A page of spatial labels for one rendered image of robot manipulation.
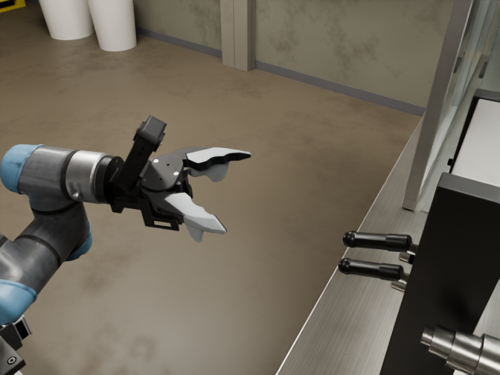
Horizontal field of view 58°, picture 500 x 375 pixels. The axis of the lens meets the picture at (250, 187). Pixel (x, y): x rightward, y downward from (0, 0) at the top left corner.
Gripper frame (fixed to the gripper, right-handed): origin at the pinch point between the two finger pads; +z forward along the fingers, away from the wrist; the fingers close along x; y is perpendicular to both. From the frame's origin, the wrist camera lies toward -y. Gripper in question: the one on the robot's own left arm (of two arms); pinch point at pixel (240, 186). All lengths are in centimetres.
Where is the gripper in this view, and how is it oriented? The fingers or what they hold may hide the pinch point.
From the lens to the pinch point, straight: 60.7
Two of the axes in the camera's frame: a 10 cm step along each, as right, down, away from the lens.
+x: -2.1, 6.8, -7.0
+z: 9.8, 1.3, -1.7
